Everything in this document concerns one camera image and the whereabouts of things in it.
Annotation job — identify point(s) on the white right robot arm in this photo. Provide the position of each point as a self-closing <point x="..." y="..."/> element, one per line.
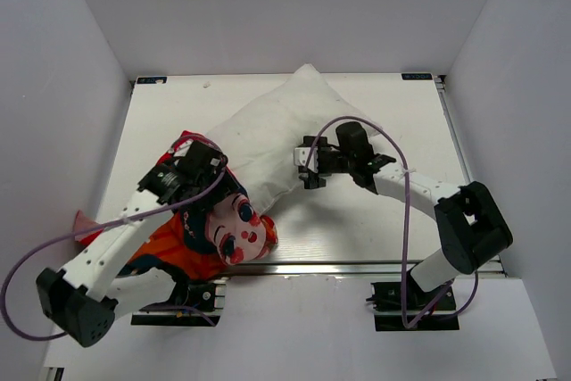
<point x="470" y="225"/>

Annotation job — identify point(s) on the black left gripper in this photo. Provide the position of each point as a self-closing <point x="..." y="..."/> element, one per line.
<point x="219" y="169"/>

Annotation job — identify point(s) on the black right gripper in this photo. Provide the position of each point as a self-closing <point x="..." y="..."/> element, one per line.
<point x="316" y="180"/>

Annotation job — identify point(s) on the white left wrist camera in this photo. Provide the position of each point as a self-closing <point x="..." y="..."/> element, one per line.
<point x="179" y="149"/>

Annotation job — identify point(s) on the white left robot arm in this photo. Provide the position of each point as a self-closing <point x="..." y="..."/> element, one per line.
<point x="88" y="293"/>

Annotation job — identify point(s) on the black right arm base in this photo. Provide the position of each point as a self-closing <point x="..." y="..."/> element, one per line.
<point x="385" y="301"/>

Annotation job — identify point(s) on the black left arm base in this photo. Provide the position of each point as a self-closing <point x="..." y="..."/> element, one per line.
<point x="195" y="303"/>

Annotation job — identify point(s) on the blue left corner sticker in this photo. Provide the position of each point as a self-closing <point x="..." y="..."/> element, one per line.
<point x="153" y="80"/>

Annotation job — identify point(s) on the blue corner sticker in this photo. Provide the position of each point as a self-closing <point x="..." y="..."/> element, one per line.
<point x="153" y="80"/>
<point x="414" y="76"/>

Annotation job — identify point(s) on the white pillow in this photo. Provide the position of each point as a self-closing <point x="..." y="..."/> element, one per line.
<point x="259" y="139"/>

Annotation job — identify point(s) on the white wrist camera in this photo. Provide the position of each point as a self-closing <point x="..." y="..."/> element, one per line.
<point x="179" y="149"/>
<point x="304" y="157"/>

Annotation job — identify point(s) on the blue right corner sticker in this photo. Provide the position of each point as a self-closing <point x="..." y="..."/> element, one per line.
<point x="414" y="76"/>

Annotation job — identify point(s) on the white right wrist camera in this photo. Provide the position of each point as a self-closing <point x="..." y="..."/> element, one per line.
<point x="304" y="157"/>

